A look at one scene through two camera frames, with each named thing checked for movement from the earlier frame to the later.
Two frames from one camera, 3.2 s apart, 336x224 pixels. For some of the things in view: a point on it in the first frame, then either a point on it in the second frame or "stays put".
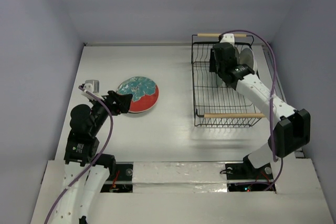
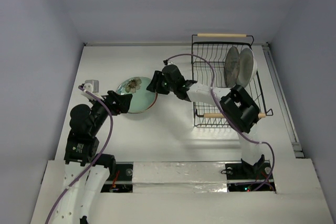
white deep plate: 247,57 stays put
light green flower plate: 219,81 → 142,100
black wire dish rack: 216,105 stays put
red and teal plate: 145,92 stays put
